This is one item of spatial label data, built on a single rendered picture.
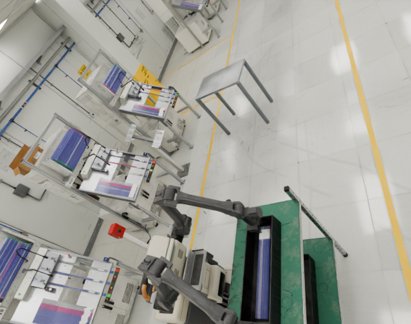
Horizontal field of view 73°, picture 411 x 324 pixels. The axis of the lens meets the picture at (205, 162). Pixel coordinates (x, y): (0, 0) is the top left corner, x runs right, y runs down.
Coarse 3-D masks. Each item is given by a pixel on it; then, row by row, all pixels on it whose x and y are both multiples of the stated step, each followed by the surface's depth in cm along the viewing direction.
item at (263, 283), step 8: (264, 232) 169; (264, 240) 166; (264, 248) 163; (264, 256) 160; (264, 264) 157; (264, 272) 154; (264, 280) 152; (264, 288) 149; (256, 296) 150; (264, 296) 147; (256, 304) 147; (264, 304) 144; (256, 312) 145; (264, 312) 142
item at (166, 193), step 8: (160, 192) 153; (168, 192) 148; (160, 200) 148; (168, 208) 158; (176, 208) 166; (176, 216) 166; (184, 216) 178; (176, 224) 174; (184, 224) 173; (184, 232) 177
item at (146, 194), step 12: (120, 180) 423; (144, 180) 405; (156, 180) 425; (144, 192) 400; (108, 204) 403; (120, 204) 380; (144, 204) 393; (156, 204) 411; (108, 216) 396; (132, 216) 382; (144, 216) 388; (132, 228) 419
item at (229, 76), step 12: (240, 60) 360; (216, 72) 385; (228, 72) 362; (240, 72) 343; (252, 72) 368; (204, 84) 387; (216, 84) 364; (228, 84) 344; (240, 84) 338; (204, 96) 369; (204, 108) 388; (228, 108) 434; (216, 120) 403; (264, 120) 378; (228, 132) 420
